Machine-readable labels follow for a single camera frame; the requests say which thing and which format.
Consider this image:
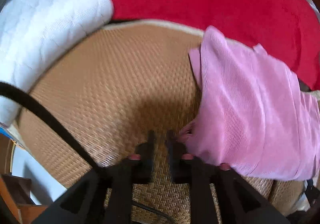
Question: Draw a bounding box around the pink corduroy garment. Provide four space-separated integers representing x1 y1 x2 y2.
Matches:
178 26 319 181

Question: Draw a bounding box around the wooden furniture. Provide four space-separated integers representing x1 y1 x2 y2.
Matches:
1 134 47 223

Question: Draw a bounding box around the woven rattan bed mat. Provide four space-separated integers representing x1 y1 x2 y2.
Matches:
12 19 308 224

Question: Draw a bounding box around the white quilted pillow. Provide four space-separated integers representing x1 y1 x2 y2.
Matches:
0 0 115 127

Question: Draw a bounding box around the red blanket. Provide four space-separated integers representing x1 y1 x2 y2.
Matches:
112 0 319 90

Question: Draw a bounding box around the black cable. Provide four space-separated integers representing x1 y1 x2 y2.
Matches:
0 81 102 172

